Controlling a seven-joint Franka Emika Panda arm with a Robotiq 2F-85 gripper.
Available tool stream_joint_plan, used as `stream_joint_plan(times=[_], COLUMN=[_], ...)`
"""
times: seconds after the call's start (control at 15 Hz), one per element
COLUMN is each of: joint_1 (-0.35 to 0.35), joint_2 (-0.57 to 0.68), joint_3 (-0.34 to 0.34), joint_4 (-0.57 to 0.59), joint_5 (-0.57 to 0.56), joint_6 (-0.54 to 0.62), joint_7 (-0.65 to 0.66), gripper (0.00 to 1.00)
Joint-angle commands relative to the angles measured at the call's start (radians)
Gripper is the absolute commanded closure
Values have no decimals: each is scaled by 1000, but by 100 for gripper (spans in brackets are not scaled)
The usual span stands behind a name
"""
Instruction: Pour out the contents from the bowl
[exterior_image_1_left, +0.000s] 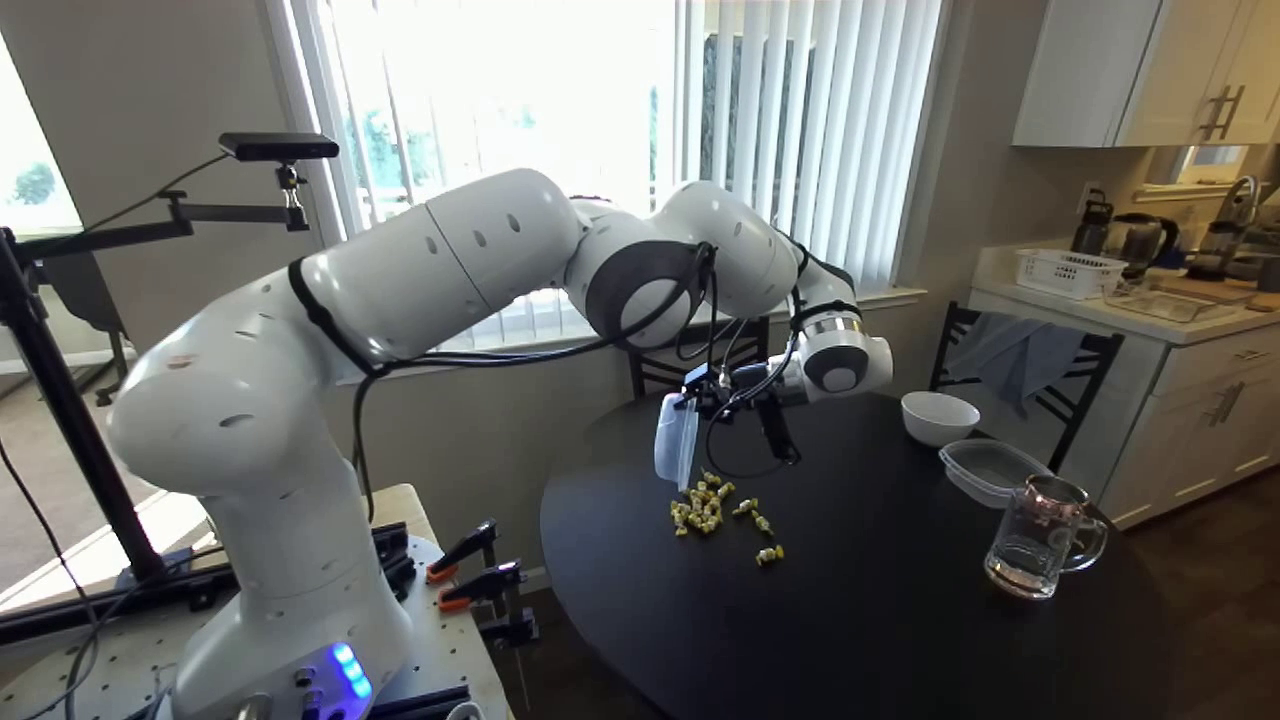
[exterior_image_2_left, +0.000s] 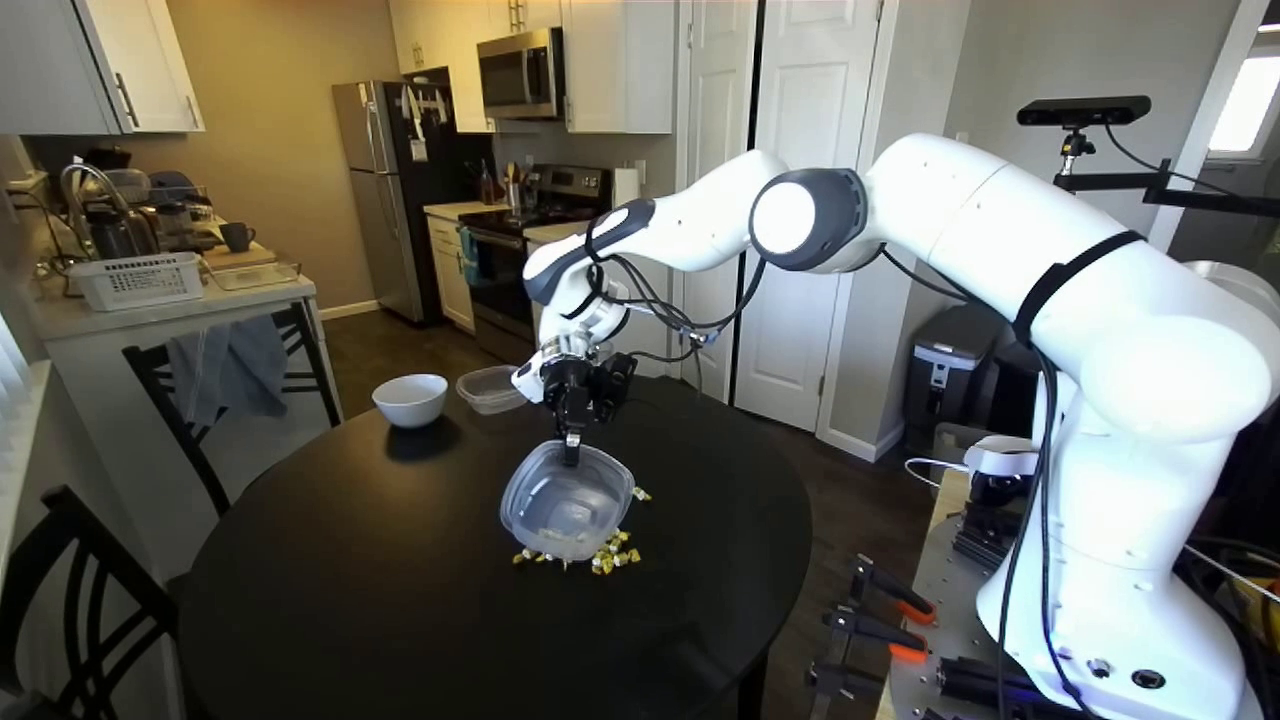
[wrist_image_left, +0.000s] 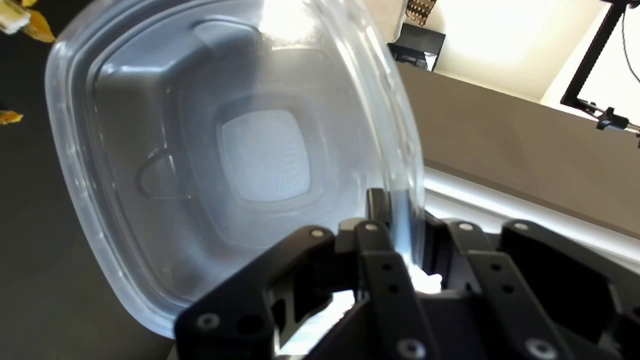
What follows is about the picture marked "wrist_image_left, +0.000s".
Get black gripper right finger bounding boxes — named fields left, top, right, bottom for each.
left=423, top=219, right=640, bottom=360

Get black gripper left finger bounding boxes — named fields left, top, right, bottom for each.
left=173, top=188, right=444, bottom=360

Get clear plastic bowl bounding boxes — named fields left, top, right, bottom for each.
left=44, top=0, right=430, bottom=340

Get yellow food pieces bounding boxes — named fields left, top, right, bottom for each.
left=0, top=0, right=57, bottom=128

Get dark grey trash can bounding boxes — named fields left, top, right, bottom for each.
left=385, top=25, right=447, bottom=72

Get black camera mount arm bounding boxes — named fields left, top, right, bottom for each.
left=560, top=0, right=640, bottom=135

